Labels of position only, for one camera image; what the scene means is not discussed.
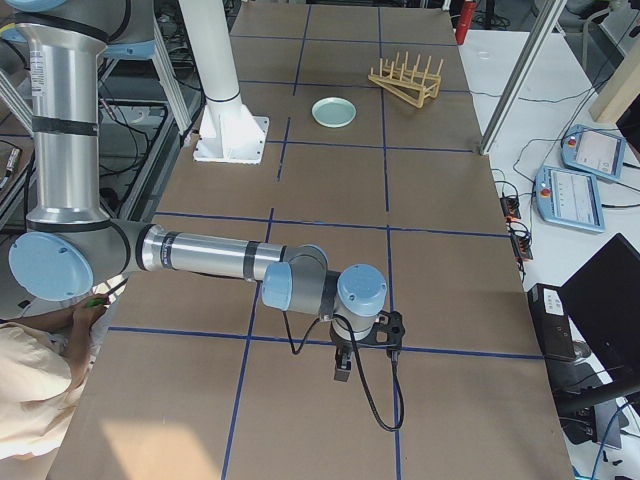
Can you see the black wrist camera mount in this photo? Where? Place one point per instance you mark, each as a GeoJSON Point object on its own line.
{"type": "Point", "coordinates": [388, 331]}

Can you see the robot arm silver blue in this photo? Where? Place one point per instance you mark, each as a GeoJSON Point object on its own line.
{"type": "Point", "coordinates": [71, 243]}

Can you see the blue teach pendant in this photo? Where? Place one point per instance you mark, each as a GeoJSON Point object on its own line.
{"type": "Point", "coordinates": [569, 198]}
{"type": "Point", "coordinates": [594, 151]}

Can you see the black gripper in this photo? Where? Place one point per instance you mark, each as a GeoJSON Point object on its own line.
{"type": "Point", "coordinates": [343, 346]}

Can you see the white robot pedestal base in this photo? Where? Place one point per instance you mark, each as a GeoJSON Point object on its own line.
{"type": "Point", "coordinates": [229, 132]}

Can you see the near blue teach pendant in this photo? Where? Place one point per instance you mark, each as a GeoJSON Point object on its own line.
{"type": "Point", "coordinates": [569, 198]}

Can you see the red cylinder bottle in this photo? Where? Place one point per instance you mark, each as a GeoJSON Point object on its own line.
{"type": "Point", "coordinates": [465, 20]}

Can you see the orange black electronics box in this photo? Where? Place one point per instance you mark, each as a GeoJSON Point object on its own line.
{"type": "Point", "coordinates": [520, 234]}

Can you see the wooden plate drying rack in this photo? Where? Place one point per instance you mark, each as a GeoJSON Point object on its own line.
{"type": "Point", "coordinates": [412, 82]}

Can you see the light green round plate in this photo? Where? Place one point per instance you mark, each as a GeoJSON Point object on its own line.
{"type": "Point", "coordinates": [333, 112]}

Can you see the person in beige shirt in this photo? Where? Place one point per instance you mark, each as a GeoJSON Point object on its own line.
{"type": "Point", "coordinates": [44, 364]}

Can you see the far blue teach pendant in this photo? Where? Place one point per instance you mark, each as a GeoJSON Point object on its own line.
{"type": "Point", "coordinates": [594, 151]}

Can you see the aluminium frame post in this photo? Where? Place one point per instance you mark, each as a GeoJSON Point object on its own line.
{"type": "Point", "coordinates": [542, 28]}

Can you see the black laptop computer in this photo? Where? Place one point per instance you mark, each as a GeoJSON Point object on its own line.
{"type": "Point", "coordinates": [602, 300]}

